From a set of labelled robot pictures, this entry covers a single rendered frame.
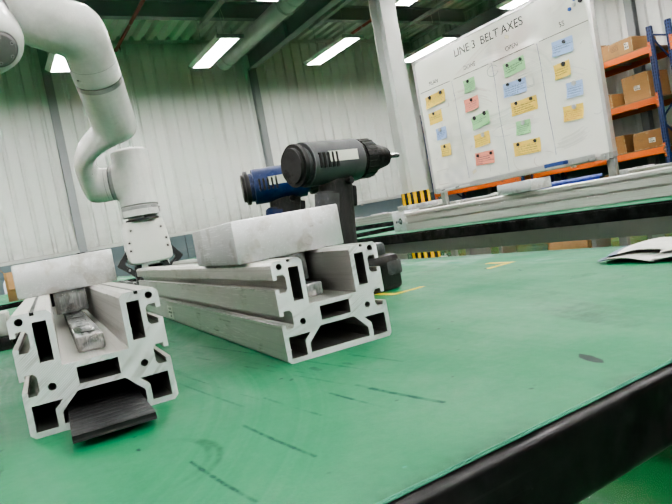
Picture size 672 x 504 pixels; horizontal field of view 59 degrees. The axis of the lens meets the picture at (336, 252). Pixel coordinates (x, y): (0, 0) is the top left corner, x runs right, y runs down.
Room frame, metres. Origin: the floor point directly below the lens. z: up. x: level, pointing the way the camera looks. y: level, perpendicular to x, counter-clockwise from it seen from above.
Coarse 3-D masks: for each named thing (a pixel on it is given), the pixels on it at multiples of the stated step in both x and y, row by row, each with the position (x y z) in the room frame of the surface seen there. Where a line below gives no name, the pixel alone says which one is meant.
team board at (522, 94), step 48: (576, 0) 3.29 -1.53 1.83; (480, 48) 3.92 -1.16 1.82; (528, 48) 3.60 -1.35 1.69; (576, 48) 3.33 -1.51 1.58; (432, 96) 4.38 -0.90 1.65; (480, 96) 3.98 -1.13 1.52; (528, 96) 3.65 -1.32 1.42; (576, 96) 3.37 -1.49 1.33; (432, 144) 4.46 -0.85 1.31; (480, 144) 4.04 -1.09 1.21; (528, 144) 3.70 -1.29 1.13; (576, 144) 3.41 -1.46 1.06; (624, 240) 3.28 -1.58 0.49
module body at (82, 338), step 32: (96, 288) 0.64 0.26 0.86; (128, 288) 0.48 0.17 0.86; (32, 320) 0.40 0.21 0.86; (64, 320) 0.77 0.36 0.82; (96, 320) 0.69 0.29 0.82; (128, 320) 0.43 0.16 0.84; (160, 320) 0.44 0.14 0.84; (32, 352) 0.40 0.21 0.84; (64, 352) 0.47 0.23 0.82; (96, 352) 0.44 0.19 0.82; (128, 352) 0.43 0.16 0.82; (160, 352) 0.46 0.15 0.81; (32, 384) 0.45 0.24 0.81; (64, 384) 0.41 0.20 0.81; (96, 384) 0.42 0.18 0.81; (160, 384) 0.48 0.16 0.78; (32, 416) 0.40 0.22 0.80; (64, 416) 0.43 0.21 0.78
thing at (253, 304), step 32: (320, 256) 0.57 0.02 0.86; (352, 256) 0.51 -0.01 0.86; (160, 288) 0.98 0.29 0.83; (192, 288) 0.76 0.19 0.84; (224, 288) 0.62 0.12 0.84; (256, 288) 0.53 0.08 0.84; (288, 288) 0.48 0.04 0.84; (320, 288) 0.54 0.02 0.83; (352, 288) 0.52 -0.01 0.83; (192, 320) 0.79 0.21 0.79; (224, 320) 0.64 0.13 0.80; (256, 320) 0.54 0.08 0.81; (288, 320) 0.49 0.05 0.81; (320, 320) 0.49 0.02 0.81; (352, 320) 0.53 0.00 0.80; (384, 320) 0.52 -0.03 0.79; (288, 352) 0.48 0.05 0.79; (320, 352) 0.49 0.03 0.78
